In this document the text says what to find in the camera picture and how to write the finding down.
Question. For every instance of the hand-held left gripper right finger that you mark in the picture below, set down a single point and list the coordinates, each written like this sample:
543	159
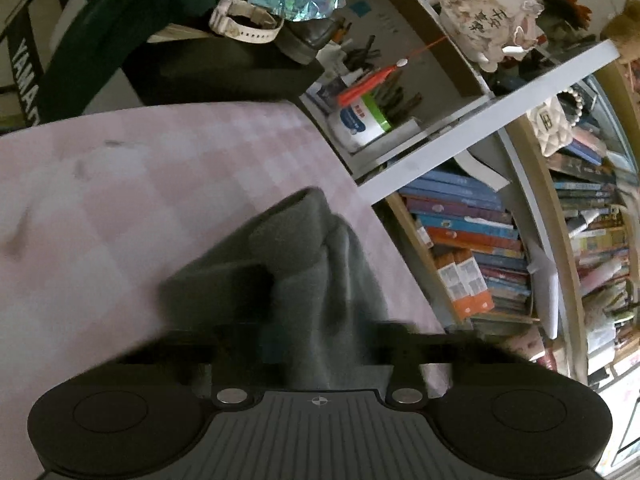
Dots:
385	347

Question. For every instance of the pink checked printed bedsheet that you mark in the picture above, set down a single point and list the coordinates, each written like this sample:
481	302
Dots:
150	160

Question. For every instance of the white wristwatch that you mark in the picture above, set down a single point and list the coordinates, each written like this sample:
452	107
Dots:
240	27

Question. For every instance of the white jar green lid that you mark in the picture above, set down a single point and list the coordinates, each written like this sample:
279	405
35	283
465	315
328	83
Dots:
355	122

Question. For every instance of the grey fleece garment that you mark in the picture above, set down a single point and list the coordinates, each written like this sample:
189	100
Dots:
310	280

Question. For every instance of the red tassel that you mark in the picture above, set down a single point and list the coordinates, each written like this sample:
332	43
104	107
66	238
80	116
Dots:
360	91

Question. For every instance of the wooden bookshelf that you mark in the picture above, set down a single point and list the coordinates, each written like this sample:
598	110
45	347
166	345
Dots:
572	280

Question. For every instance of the floral ceramic pig figurine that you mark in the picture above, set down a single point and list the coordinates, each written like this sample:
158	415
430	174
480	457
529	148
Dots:
485	20

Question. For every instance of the white quilted purse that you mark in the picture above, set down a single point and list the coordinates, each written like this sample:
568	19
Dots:
547	125

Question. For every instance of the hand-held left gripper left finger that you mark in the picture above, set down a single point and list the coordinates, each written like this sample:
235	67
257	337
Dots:
235	360

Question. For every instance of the row of colourful books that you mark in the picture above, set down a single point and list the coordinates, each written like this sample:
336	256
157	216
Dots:
475	230
590	240

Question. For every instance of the orange white box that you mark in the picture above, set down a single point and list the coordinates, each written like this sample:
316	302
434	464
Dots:
477	285
450	285

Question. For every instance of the white shelf unit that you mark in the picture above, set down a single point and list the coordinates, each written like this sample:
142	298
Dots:
500	110

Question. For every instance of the black upright piano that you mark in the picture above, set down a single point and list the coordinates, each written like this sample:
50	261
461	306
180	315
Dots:
200	75

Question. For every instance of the brown leather shoe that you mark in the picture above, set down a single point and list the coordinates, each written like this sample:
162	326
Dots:
307	37

